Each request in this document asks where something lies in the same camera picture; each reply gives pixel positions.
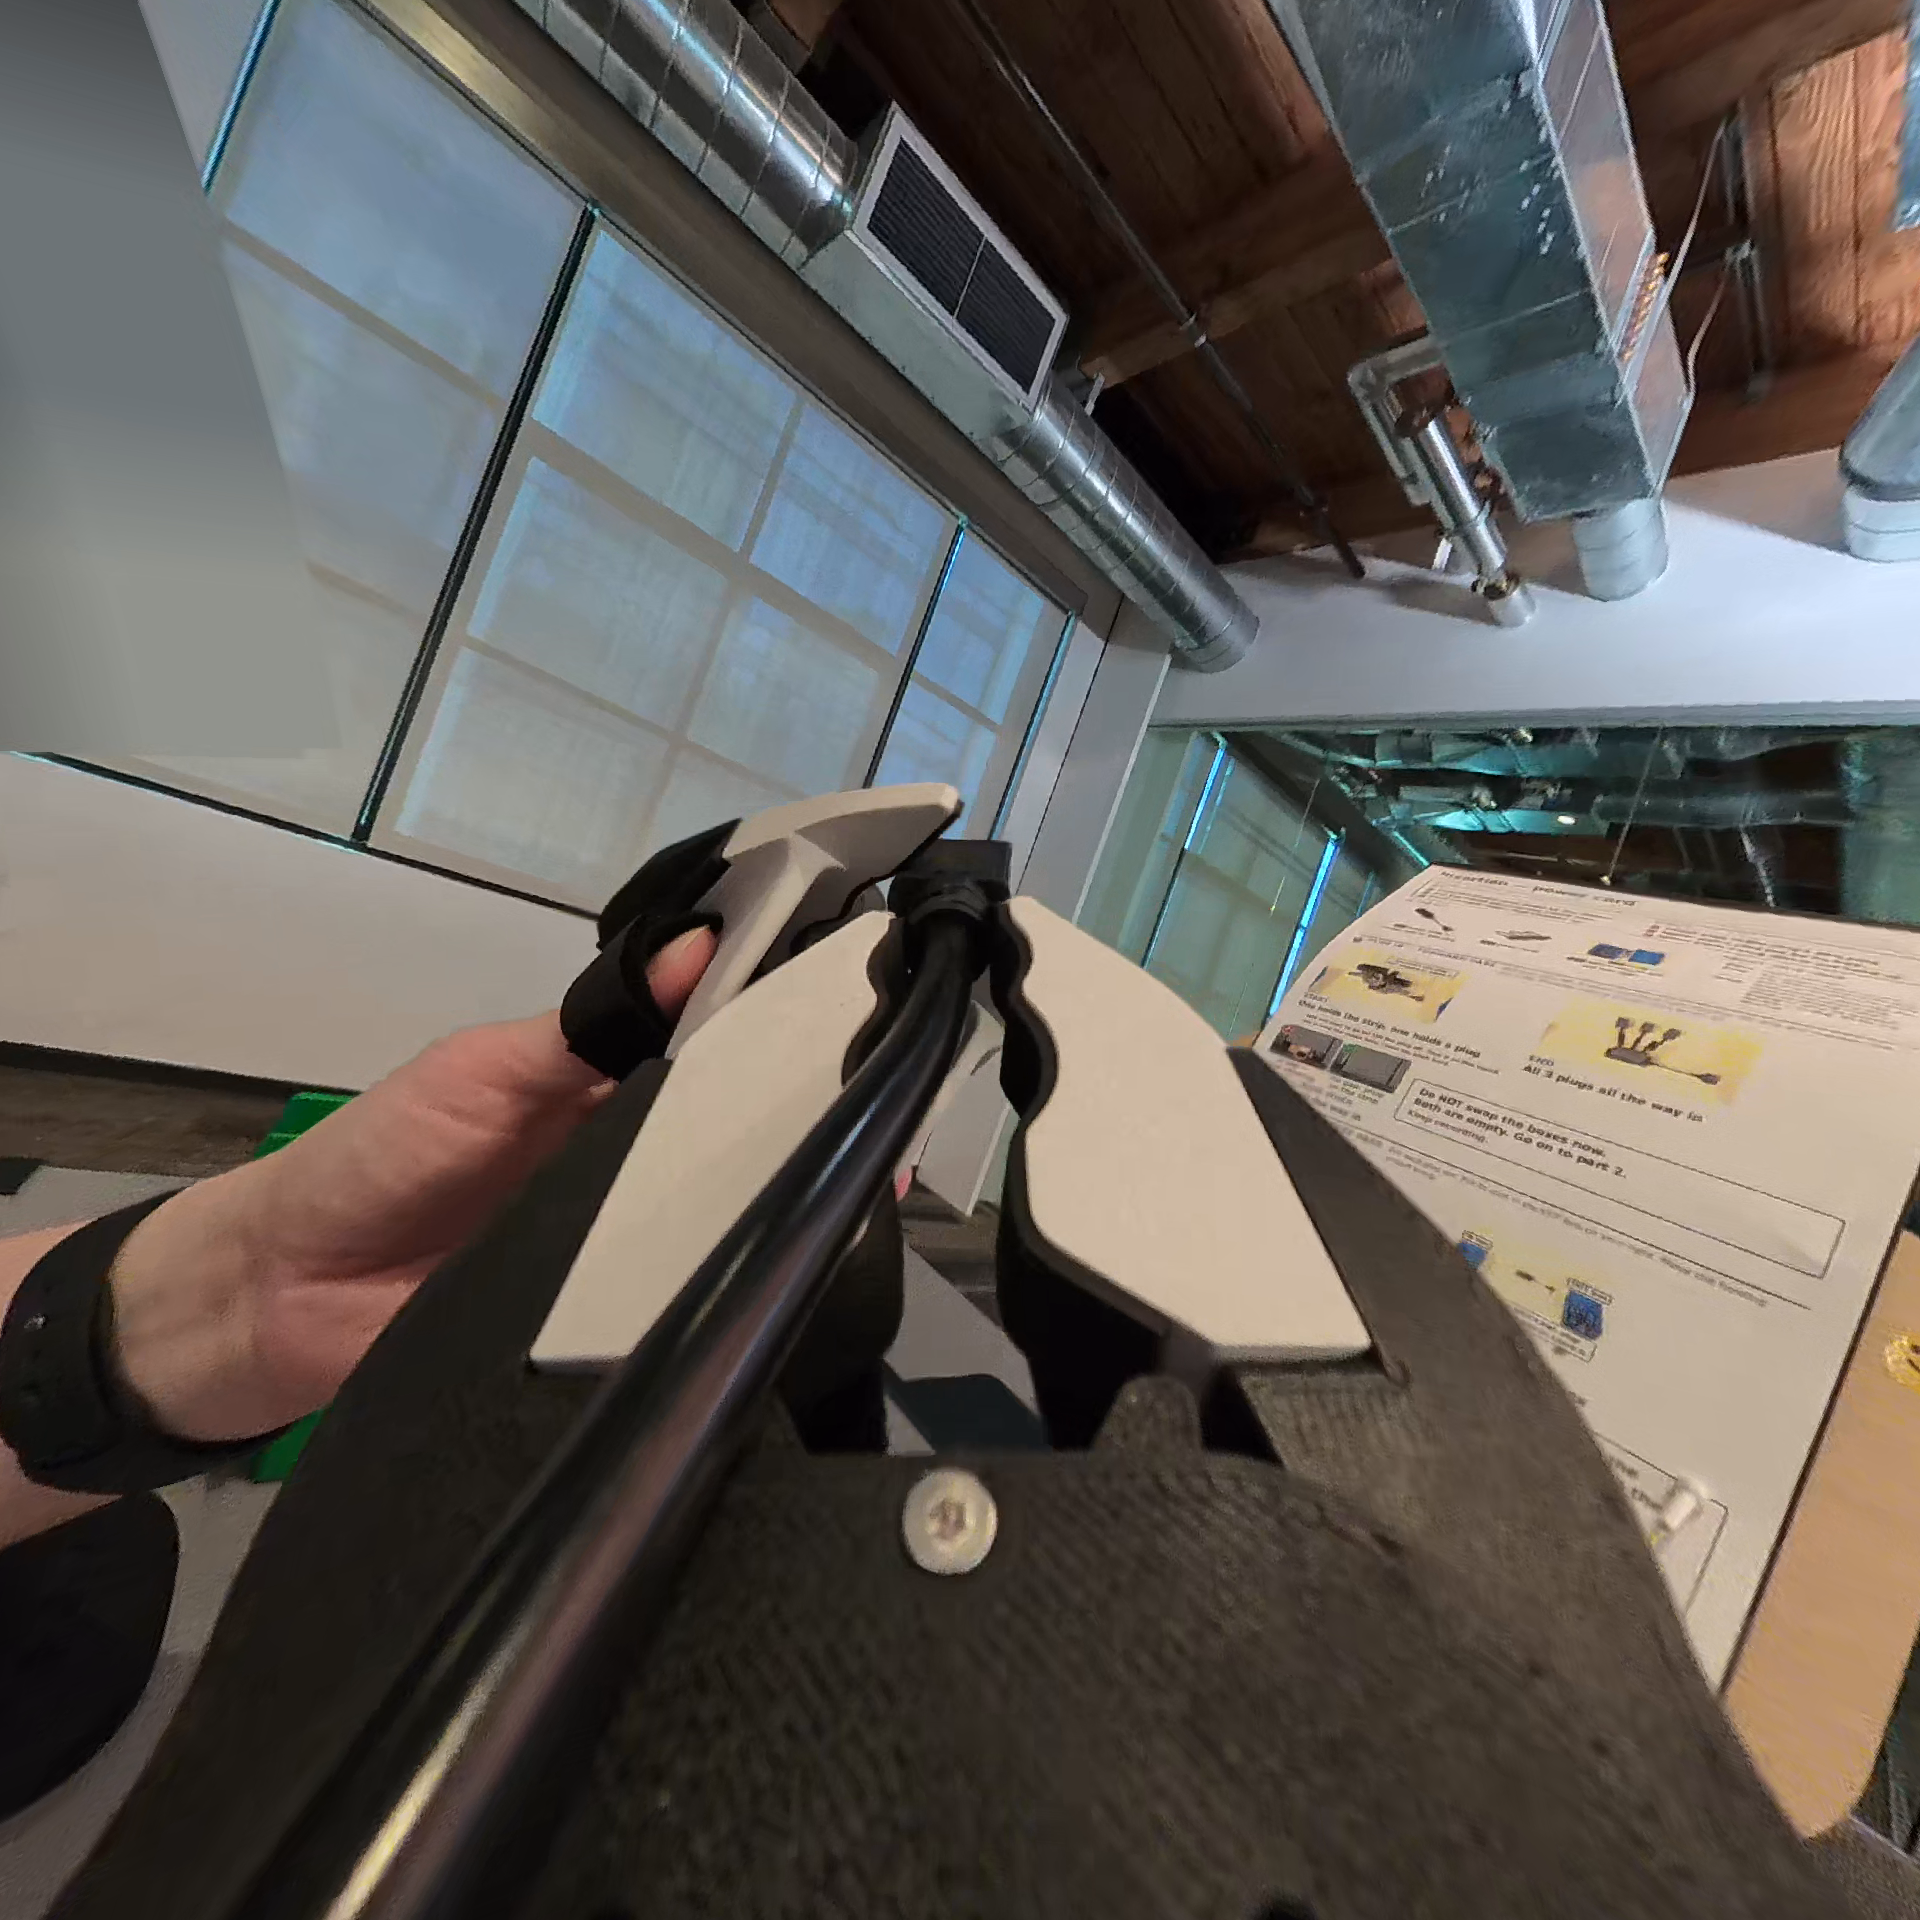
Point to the interior glass partition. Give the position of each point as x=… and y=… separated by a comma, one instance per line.
x=1230, y=869

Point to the black wristband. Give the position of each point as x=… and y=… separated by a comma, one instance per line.
x=59, y=1349

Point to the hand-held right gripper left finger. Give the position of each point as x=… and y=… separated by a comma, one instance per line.
x=704, y=1125

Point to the cardboard backing board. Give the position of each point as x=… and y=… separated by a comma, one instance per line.
x=1844, y=1576

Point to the printed instruction poster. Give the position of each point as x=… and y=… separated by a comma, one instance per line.
x=1576, y=1200

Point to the white air vent grille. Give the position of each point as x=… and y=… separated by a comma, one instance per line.
x=961, y=255

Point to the insulated silver pipe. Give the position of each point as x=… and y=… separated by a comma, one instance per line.
x=1462, y=480

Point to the green plastic crate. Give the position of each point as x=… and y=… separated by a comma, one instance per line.
x=299, y=1118

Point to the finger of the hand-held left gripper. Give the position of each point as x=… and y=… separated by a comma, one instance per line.
x=840, y=832

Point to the round spiral metal duct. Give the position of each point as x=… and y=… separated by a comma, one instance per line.
x=1109, y=511

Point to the rectangular metal air duct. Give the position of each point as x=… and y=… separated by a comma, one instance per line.
x=1499, y=270

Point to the person's left hand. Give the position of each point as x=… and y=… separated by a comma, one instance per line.
x=376, y=1231

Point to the dark cloth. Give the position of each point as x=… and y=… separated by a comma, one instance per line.
x=75, y=1652

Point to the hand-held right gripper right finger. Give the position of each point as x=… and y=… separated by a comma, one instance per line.
x=1184, y=1171

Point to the foil wrapped duct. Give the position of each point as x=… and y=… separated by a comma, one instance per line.
x=1882, y=464

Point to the thin black ceiling pipe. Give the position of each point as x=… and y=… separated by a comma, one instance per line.
x=1194, y=323

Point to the large frosted window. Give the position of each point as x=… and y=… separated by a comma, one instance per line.
x=628, y=569

